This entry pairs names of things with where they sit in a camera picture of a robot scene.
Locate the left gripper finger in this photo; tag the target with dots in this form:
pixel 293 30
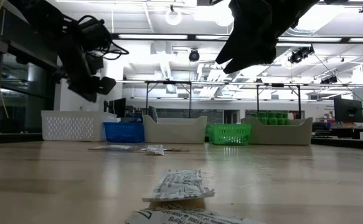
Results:
pixel 83 92
pixel 107 85

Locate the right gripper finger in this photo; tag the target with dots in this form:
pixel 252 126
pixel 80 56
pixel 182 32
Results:
pixel 237 40
pixel 256 59

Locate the white perforated plastic basket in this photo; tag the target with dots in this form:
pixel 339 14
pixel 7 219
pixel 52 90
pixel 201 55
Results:
pixel 72 126

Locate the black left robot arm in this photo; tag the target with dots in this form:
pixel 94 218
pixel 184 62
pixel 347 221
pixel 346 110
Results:
pixel 38 15

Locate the black computer monitor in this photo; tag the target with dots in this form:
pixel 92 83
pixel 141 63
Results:
pixel 348 110
pixel 118 107

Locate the black ceiling spotlight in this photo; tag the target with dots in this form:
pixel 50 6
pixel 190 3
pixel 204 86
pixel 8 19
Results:
pixel 299 54
pixel 329 80

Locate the blue plastic basket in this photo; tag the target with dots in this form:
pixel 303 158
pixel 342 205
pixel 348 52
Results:
pixel 123 132

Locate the round ceiling lamp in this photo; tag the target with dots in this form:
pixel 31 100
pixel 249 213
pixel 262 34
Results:
pixel 173 15

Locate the long ceiling light bar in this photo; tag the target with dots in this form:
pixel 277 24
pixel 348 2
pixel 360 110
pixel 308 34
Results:
pixel 168 36

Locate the white plastic bin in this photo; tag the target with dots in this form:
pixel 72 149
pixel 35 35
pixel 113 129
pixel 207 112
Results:
pixel 277 135
pixel 175 130

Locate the green plastic basket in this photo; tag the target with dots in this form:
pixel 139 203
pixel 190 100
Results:
pixel 229 134

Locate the black metal rack frame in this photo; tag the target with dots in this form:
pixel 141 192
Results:
pixel 168 82
pixel 277 84

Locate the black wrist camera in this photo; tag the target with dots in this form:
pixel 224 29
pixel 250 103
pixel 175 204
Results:
pixel 94 32

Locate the black ceiling camera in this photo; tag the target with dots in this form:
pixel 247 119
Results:
pixel 194 55

